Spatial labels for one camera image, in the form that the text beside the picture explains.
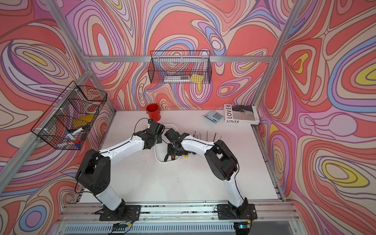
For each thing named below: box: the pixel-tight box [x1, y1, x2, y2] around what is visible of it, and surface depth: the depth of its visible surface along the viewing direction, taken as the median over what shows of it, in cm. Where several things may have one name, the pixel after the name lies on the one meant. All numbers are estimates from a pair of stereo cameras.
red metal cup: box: [145, 103, 162, 122], surface depth 113 cm
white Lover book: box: [223, 103, 260, 125], surface depth 115 cm
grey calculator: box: [203, 110, 224, 124], surface depth 117 cm
